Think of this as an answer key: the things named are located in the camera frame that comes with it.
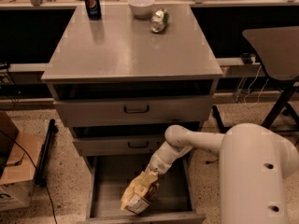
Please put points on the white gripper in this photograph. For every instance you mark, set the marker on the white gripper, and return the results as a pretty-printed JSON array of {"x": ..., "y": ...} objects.
[{"x": 156, "y": 165}]

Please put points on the brown sea salt chip bag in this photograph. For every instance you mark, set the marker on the brown sea salt chip bag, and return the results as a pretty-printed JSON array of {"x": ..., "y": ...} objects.
[{"x": 140, "y": 193}]

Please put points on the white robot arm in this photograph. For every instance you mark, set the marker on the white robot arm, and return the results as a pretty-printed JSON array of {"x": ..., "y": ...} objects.
[{"x": 253, "y": 162}]

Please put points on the grey bottom drawer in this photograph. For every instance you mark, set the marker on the grey bottom drawer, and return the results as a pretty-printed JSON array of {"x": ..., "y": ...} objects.
[{"x": 111, "y": 175}]

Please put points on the grey drawer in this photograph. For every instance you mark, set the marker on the grey drawer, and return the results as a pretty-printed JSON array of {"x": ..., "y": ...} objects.
[
  {"x": 117, "y": 145},
  {"x": 131, "y": 111},
  {"x": 111, "y": 175}
]

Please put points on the grey middle drawer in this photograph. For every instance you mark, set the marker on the grey middle drawer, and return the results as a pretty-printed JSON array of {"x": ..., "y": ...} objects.
[{"x": 117, "y": 145}]

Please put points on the grey top drawer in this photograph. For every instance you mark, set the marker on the grey top drawer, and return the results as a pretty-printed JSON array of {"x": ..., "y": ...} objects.
[{"x": 131, "y": 111}]

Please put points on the grey drawer cabinet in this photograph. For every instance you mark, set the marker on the grey drawer cabinet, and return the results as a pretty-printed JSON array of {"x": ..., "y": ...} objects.
[{"x": 120, "y": 57}]

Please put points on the black stand foot right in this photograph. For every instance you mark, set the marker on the black stand foot right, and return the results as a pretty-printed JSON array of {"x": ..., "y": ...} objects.
[{"x": 217, "y": 116}]

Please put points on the black stand foot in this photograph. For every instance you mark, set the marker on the black stand foot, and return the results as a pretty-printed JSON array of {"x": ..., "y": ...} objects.
[
  {"x": 40, "y": 179},
  {"x": 217, "y": 116}
]

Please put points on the black stand foot left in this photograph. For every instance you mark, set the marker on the black stand foot left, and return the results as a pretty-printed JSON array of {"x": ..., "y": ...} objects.
[{"x": 40, "y": 179}]

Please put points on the green and silver can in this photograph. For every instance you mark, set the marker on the green and silver can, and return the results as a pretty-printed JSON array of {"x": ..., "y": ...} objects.
[{"x": 159, "y": 20}]

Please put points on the cardboard box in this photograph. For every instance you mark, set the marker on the cardboard box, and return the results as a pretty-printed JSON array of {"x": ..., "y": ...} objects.
[{"x": 19, "y": 156}]

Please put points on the white bowl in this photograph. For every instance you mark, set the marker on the white bowl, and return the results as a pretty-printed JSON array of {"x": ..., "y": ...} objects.
[{"x": 141, "y": 8}]

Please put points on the blue Pepsi can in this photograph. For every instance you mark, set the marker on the blue Pepsi can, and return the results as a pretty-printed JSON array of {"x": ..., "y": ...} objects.
[{"x": 93, "y": 9}]

